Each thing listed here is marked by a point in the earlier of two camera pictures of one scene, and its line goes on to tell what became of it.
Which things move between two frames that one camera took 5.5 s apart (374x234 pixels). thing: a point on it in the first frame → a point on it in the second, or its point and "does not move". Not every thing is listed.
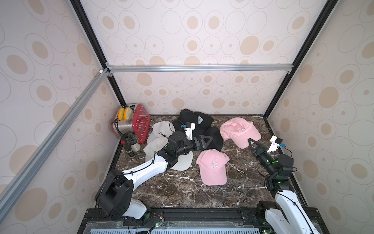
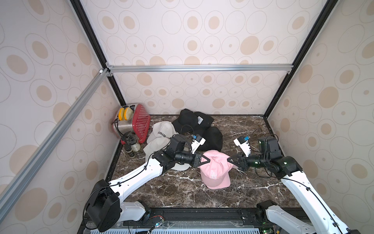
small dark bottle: x=128 y=148 does not move
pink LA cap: x=239 y=130 → x=215 y=174
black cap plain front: x=216 y=142 does not move
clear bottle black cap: x=131 y=138 does not move
